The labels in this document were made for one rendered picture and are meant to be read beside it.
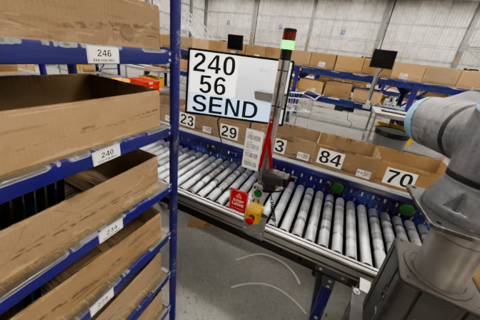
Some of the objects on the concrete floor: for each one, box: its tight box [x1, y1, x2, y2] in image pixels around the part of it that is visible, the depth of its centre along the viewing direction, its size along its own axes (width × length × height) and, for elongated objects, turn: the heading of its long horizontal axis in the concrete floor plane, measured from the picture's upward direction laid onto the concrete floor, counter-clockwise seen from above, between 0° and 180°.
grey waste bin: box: [371, 126, 410, 151], centre depth 382 cm, size 50×50×64 cm
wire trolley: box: [284, 89, 321, 129], centre depth 411 cm, size 107×56×103 cm, turn 84°
